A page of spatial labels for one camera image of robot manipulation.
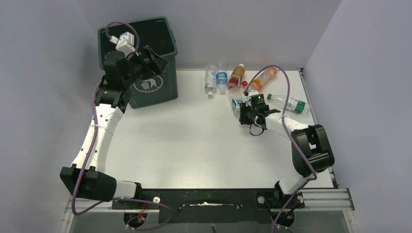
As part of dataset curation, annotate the orange juice bottle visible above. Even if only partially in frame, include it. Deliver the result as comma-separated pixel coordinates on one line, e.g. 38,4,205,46
249,67,277,92

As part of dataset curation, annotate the clear bottle blue green label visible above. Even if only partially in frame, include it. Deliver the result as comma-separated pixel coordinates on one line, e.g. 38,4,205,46
228,87,244,120

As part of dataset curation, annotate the clear bottle red cap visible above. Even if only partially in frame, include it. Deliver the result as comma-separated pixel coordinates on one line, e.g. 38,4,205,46
241,81,249,92

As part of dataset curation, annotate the white blue label bottle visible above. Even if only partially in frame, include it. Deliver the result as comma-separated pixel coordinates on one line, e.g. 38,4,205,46
204,65,216,99

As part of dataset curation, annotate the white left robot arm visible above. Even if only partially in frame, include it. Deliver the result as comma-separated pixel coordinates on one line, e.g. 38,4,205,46
60,46,168,202

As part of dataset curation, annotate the dark green trash bin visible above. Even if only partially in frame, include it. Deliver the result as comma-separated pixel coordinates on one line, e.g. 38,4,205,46
95,17,178,112

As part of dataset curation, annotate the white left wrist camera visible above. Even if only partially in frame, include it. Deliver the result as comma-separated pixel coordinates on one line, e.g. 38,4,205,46
110,32,135,56

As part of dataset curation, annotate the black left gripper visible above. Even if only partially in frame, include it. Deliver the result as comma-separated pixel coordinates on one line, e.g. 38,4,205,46
123,47,169,87

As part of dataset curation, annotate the clear bottle green cap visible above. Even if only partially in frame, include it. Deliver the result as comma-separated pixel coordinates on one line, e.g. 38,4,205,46
267,94,310,115

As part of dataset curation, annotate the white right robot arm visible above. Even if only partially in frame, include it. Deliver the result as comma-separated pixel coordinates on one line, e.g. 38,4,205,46
239,92,335,207

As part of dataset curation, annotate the brown tea bottle red label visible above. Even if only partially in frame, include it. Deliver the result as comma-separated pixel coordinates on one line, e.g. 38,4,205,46
227,64,245,90

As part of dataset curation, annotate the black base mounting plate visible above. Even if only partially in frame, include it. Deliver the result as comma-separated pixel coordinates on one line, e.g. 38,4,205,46
111,188,305,225

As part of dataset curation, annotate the aluminium frame rail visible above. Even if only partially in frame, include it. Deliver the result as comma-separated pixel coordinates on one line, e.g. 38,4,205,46
60,188,356,233

